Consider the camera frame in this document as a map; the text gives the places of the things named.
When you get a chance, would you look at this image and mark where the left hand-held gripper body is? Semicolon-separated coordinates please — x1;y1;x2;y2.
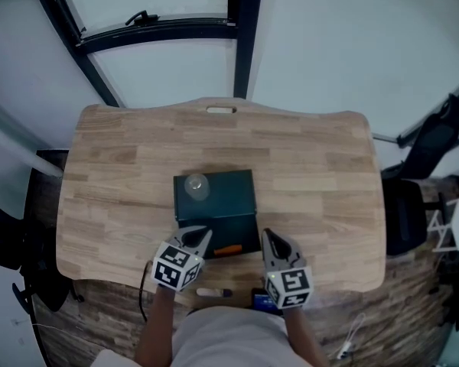
151;242;205;292

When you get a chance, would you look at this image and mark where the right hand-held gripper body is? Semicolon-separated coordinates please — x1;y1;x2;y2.
265;259;314;310

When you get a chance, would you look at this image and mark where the dark green box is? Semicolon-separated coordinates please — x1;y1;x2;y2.
172;169;262;259

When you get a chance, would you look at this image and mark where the person's right forearm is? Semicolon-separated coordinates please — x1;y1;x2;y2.
282;307;328;367

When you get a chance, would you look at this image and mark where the person's left forearm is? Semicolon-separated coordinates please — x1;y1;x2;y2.
135;285;176;367

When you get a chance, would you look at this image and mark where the phone with blue screen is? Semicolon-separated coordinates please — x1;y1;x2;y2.
251;287;282;313

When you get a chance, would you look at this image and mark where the clear glass bottle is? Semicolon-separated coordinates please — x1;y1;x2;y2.
184;173;210;201

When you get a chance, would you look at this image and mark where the person's light grey clothing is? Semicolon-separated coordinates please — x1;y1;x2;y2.
91;306;291;367

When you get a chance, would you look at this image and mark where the black office chair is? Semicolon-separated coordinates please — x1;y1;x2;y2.
380;93;459;258
0;195;85;313

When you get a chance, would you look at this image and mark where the black cable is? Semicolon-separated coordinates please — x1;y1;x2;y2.
138;260;156;323

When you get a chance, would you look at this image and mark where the white cable with adapter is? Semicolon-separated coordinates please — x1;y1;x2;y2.
336;311;368;361

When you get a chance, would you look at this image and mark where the white wall pipe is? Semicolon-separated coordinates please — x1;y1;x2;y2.
0;97;64;177

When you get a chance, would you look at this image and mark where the black window handle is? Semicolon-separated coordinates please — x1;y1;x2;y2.
125;10;158;27

